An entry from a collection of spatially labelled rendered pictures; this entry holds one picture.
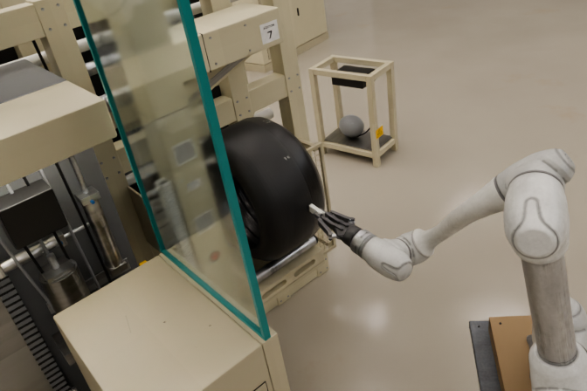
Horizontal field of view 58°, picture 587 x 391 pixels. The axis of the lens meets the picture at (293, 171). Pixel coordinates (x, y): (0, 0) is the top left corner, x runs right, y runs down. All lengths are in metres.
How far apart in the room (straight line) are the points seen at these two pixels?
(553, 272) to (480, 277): 1.97
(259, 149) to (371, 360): 1.46
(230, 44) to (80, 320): 1.13
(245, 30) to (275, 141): 0.48
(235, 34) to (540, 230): 1.36
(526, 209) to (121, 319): 1.09
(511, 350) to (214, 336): 1.09
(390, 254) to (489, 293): 1.64
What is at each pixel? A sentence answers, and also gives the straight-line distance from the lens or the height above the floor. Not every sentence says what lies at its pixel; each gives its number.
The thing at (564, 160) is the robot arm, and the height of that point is 1.56.
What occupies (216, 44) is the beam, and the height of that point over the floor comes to 1.73.
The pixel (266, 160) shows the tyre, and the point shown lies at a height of 1.39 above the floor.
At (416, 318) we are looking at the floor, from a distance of 3.17.
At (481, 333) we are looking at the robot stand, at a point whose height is 0.65.
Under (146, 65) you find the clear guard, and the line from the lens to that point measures 1.23.
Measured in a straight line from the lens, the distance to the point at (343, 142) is 4.63.
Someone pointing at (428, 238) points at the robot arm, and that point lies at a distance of 1.84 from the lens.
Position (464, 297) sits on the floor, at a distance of 3.29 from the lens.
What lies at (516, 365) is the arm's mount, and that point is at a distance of 2.06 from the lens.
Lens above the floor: 2.29
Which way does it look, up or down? 30 degrees down
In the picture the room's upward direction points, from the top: 10 degrees counter-clockwise
